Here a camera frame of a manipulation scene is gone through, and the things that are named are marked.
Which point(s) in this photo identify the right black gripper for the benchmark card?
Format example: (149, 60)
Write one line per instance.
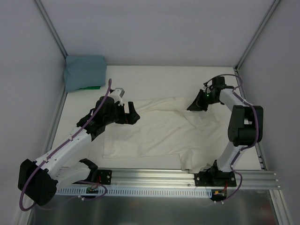
(204, 99)

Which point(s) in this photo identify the white t-shirt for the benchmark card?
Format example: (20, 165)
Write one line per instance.
(166, 127)

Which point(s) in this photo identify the white slotted cable duct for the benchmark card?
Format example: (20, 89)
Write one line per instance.
(137, 192)

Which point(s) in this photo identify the aluminium frame post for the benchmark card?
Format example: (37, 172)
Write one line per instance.
(271, 10)
(50, 26)

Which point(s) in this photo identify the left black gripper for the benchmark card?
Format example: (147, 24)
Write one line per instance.
(123, 112)

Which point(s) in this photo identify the aluminium mounting rail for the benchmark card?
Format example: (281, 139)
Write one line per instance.
(165, 178)

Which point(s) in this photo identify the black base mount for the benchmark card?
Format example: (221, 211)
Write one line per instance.
(100, 176)
(213, 177)

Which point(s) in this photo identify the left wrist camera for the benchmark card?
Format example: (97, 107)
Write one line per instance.
(117, 95)

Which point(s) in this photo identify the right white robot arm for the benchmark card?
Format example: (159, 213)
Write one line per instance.
(245, 128)

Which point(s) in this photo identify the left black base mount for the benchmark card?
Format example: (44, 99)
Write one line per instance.
(100, 176)

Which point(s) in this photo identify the folded green t-shirt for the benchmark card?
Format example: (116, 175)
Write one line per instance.
(91, 88)

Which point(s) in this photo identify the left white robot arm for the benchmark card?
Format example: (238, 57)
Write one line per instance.
(42, 178)

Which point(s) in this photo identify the right aluminium frame post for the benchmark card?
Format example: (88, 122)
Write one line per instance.
(271, 10)

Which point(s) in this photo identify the folded blue t-shirt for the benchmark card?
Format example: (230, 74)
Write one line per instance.
(84, 72)

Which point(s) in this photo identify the left aluminium frame post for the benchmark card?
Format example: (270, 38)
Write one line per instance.
(50, 26)

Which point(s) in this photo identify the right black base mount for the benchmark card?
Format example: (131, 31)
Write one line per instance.
(213, 177)

